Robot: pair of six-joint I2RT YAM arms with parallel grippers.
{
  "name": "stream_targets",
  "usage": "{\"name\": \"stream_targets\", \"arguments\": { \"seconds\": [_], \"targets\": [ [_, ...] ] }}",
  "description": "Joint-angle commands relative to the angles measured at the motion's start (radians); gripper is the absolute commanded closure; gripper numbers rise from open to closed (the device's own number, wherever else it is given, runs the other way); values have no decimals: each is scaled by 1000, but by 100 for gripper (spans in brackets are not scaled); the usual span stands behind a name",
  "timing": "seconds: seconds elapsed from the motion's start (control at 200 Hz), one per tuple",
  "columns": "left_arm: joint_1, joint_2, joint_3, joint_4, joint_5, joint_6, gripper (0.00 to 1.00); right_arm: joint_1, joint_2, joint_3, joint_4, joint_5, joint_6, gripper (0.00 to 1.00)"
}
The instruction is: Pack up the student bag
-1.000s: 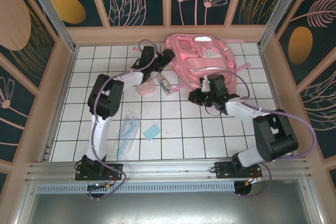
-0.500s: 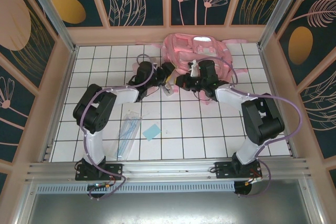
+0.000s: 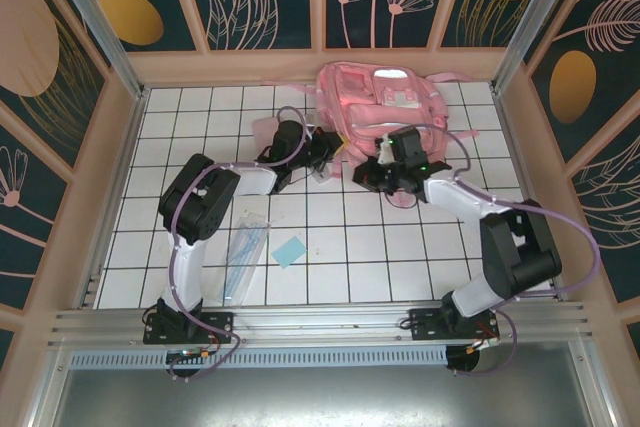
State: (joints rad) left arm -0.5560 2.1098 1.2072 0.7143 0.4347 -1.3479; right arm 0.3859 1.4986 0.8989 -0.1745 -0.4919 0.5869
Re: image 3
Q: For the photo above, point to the pink backpack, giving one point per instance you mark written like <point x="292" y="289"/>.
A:
<point x="370" y="117"/>

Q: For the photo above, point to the clear plastic ruler pouch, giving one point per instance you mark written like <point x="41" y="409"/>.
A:
<point x="240" y="262"/>

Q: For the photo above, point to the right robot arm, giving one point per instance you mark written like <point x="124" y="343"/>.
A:
<point x="520" y="247"/>

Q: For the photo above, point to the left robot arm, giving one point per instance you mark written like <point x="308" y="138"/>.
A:
<point x="197" y="202"/>

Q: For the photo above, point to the blue sticky note pad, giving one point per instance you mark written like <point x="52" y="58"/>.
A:
<point x="289" y="252"/>

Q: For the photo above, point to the grey metal sheet panel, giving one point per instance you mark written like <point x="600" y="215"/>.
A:
<point x="320" y="397"/>

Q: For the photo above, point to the small circuit board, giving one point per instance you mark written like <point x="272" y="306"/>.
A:
<point x="187" y="353"/>

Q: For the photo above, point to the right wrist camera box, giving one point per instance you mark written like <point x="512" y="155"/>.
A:
<point x="384" y="151"/>

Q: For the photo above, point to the aluminium mounting rail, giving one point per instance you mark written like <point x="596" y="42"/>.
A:
<point x="320" y="319"/>

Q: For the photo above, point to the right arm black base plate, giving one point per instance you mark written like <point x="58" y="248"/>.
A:
<point x="425" y="322"/>

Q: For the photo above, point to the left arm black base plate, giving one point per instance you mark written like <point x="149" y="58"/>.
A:
<point x="220" y="322"/>

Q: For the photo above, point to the aluminium frame post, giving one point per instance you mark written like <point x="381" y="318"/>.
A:
<point x="535" y="12"/>
<point x="95" y="22"/>

